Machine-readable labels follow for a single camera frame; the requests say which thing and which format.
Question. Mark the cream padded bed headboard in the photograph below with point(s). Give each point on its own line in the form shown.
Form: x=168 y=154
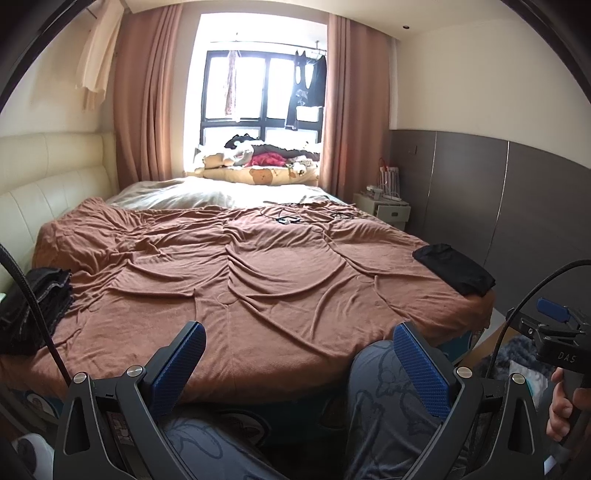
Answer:
x=55 y=161

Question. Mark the grey fuzzy rug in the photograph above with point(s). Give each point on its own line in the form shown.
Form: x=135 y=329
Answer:
x=521 y=355

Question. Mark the pink curtain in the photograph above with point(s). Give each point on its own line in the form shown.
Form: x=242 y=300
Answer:
x=360 y=115
x=147 y=101

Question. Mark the black framed window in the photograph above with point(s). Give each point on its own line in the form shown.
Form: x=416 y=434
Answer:
x=258 y=87

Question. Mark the brown blanket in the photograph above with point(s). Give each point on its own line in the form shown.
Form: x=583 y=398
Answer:
x=231 y=277

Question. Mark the person's right hand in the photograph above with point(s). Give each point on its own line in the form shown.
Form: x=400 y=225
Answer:
x=561 y=410

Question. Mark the blue cartoon print bed sheet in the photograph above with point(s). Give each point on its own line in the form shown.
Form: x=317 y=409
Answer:
x=37 y=400

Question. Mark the white nightstand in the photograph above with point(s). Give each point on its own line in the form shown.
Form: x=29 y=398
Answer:
x=392 y=217

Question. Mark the black hanging clothes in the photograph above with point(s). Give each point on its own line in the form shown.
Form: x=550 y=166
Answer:
x=316 y=83

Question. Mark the white bed sheet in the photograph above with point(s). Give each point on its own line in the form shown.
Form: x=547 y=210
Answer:
x=194 y=191

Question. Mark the cream hanging garment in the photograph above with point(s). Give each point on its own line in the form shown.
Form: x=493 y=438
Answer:
x=99 y=50

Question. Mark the red cloth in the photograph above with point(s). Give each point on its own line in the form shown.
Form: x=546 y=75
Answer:
x=268 y=160

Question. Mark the black white plush toy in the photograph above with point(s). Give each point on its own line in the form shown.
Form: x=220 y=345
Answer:
x=240 y=143

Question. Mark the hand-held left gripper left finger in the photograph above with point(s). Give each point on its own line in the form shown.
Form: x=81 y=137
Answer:
x=178 y=369

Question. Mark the person's legs in grey pajamas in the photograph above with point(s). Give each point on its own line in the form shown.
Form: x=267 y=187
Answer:
x=383 y=415

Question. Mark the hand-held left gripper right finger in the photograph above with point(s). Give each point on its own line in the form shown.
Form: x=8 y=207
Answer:
x=422 y=369

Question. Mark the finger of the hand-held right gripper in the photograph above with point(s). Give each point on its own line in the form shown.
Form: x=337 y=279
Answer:
x=554 y=310
x=531 y=325

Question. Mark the black pants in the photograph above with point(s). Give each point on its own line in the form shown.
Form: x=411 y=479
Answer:
x=457 y=272

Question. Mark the stack of dark folded clothes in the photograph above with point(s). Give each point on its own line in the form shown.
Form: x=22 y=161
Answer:
x=37 y=304

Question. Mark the white rounded object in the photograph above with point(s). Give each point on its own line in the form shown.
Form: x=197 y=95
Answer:
x=32 y=461

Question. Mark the pink hanging garment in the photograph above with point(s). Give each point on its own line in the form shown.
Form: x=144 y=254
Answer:
x=230 y=87

